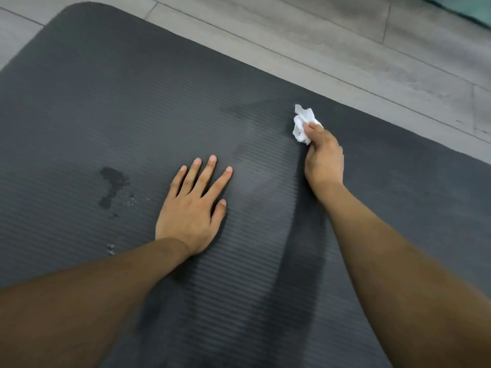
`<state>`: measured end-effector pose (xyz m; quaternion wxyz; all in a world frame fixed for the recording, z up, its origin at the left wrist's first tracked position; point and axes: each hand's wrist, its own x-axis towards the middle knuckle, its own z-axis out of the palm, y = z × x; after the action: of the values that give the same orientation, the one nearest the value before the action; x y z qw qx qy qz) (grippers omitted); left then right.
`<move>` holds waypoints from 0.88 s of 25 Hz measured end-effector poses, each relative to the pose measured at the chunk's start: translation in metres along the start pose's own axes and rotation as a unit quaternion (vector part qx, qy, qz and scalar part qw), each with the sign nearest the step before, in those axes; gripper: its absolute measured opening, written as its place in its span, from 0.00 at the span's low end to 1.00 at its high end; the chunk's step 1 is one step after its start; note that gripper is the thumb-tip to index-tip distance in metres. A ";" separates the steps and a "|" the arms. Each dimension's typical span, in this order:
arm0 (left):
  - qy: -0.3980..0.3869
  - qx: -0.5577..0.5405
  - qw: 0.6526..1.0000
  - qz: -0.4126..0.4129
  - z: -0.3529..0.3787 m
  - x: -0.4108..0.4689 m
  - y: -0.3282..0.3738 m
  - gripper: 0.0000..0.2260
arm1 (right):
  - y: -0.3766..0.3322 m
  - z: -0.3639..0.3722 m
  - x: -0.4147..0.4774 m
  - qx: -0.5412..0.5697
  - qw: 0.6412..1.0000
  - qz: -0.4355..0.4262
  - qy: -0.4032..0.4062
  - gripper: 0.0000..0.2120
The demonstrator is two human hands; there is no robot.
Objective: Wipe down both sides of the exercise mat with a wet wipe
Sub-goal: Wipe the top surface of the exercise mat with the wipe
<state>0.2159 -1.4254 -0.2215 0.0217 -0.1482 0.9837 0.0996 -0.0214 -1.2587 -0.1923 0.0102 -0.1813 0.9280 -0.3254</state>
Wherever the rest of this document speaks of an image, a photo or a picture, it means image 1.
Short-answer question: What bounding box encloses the person's right hand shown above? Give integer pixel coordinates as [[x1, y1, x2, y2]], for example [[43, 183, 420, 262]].
[[303, 122, 345, 200]]

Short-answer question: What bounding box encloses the person's left hand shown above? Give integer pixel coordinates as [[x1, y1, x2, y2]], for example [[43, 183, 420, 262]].
[[154, 155, 234, 257]]

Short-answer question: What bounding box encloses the white wipe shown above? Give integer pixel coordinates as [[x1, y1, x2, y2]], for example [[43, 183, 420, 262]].
[[293, 104, 324, 145]]

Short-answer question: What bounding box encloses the dark grey yoga mat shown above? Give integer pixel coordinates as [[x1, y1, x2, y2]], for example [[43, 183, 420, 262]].
[[0, 2, 491, 368]]

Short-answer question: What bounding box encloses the person's right forearm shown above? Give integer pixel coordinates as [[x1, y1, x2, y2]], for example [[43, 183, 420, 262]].
[[317, 181, 491, 368]]

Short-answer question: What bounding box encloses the person's left forearm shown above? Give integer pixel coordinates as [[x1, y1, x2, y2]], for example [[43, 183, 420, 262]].
[[0, 237, 191, 368]]

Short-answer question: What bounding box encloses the teal floor mat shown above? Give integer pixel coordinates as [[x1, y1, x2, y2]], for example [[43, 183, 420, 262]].
[[416, 0, 491, 29]]

